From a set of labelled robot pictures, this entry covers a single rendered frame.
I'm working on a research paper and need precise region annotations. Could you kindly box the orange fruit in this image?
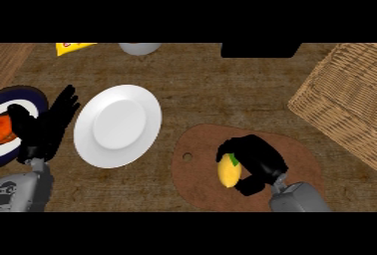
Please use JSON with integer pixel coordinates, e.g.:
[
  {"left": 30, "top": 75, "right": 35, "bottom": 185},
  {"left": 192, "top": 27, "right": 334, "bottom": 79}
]
[{"left": 0, "top": 114, "right": 19, "bottom": 145}]

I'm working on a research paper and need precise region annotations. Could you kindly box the white plate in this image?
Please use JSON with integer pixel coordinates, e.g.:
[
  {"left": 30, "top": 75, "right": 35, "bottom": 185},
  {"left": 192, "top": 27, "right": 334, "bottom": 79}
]
[{"left": 72, "top": 84, "right": 164, "bottom": 169}]

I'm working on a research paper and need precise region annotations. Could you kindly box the dark blue and white bowl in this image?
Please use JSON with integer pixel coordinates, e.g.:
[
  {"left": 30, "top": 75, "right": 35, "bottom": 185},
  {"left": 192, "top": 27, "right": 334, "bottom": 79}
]
[{"left": 0, "top": 85, "right": 50, "bottom": 168}]

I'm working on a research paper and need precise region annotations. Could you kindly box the wicker basket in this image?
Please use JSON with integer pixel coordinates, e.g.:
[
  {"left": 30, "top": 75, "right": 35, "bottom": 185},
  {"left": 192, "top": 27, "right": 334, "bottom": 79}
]
[{"left": 287, "top": 43, "right": 377, "bottom": 171}]

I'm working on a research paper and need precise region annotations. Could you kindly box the grey round container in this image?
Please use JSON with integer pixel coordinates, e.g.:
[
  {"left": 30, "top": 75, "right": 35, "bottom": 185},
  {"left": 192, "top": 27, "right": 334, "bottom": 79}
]
[{"left": 118, "top": 43, "right": 164, "bottom": 56}]

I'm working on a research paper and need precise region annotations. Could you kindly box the black appliance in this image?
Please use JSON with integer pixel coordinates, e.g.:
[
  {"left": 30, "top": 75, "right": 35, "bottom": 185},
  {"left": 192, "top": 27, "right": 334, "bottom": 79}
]
[{"left": 219, "top": 43, "right": 303, "bottom": 59}]

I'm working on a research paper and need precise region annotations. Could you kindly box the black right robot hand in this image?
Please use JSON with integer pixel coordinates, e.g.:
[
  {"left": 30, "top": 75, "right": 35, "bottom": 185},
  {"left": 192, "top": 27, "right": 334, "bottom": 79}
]
[{"left": 214, "top": 133, "right": 290, "bottom": 197}]

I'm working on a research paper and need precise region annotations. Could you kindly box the brown wooden cutting board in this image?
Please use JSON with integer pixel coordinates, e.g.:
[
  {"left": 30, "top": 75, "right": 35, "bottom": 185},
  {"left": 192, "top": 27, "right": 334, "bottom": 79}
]
[{"left": 172, "top": 124, "right": 327, "bottom": 213}]

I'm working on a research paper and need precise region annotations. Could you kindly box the yellow lemon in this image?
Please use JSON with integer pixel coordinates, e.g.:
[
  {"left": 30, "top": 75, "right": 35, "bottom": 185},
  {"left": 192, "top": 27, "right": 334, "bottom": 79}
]
[{"left": 216, "top": 152, "right": 242, "bottom": 189}]

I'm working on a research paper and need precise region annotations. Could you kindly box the yellow packet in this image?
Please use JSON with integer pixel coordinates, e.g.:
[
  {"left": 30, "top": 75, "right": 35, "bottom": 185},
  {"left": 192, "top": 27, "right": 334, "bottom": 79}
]
[{"left": 55, "top": 43, "right": 99, "bottom": 57}]

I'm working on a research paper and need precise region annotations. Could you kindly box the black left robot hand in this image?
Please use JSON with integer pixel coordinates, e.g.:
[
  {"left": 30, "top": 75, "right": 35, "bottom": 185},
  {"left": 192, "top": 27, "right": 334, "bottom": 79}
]
[{"left": 6, "top": 84, "right": 83, "bottom": 165}]

